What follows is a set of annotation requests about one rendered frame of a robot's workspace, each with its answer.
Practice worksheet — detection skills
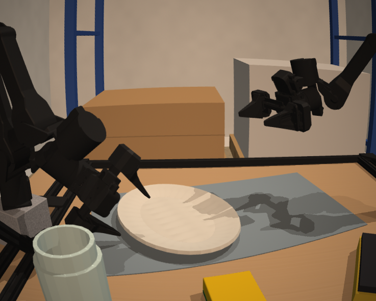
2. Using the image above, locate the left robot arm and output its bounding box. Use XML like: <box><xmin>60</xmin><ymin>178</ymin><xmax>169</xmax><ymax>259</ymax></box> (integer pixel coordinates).
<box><xmin>0</xmin><ymin>22</ymin><xmax>121</xmax><ymax>217</ymax></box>

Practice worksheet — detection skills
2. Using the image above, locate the grey flat mat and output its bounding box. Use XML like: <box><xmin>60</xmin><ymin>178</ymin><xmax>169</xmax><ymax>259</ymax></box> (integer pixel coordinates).
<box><xmin>91</xmin><ymin>172</ymin><xmax>368</xmax><ymax>277</ymax></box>

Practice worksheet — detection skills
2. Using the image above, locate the yellow kitchen sponge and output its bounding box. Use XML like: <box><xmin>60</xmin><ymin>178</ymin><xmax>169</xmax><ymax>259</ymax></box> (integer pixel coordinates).
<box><xmin>203</xmin><ymin>271</ymin><xmax>267</xmax><ymax>301</ymax></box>

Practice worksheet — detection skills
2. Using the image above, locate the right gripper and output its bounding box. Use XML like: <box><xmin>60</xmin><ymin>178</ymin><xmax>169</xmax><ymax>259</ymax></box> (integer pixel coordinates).
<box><xmin>238</xmin><ymin>90</ymin><xmax>312</xmax><ymax>132</ymax></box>

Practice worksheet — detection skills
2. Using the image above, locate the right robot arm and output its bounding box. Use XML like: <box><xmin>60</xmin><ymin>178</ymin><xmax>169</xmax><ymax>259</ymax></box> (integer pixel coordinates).
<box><xmin>271</xmin><ymin>33</ymin><xmax>376</xmax><ymax>116</ymax></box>

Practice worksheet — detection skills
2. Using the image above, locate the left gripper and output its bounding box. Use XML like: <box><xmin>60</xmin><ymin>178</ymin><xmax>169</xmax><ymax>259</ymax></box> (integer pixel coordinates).
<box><xmin>61</xmin><ymin>144</ymin><xmax>150</xmax><ymax>236</ymax></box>

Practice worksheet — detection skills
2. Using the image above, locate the beige round platter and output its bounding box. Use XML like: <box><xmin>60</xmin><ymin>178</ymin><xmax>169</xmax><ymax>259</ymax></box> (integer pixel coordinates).
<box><xmin>117</xmin><ymin>184</ymin><xmax>241</xmax><ymax>255</ymax></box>

